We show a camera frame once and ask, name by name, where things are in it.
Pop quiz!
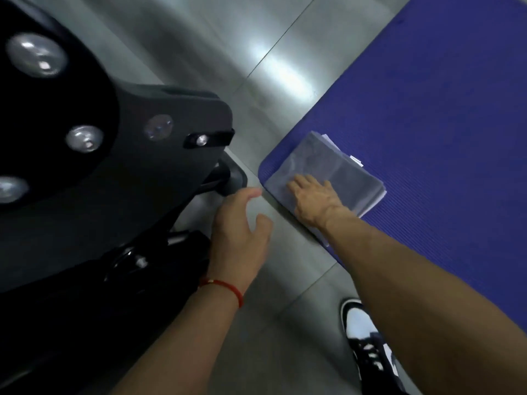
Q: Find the person's left hand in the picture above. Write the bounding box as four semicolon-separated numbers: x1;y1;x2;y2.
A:
205;187;274;295

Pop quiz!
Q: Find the person's right hand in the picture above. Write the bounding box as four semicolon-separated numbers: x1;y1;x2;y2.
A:
287;173;351;232

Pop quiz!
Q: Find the purple ribbed mat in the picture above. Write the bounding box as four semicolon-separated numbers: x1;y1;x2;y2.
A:
258;0;527;334

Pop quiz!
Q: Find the person's right forearm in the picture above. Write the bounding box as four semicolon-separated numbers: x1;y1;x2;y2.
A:
319;207;527;395

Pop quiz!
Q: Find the person's left forearm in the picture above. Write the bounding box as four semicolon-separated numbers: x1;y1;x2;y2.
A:
111;285;244;395

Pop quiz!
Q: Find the black weight stack machine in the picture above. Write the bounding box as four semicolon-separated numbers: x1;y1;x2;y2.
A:
0;0;248;395

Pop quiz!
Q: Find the black and white sneaker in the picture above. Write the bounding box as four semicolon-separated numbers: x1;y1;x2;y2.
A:
339;298;408;395

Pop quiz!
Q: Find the red string bracelet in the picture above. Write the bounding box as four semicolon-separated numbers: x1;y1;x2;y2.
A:
199;277;244;309

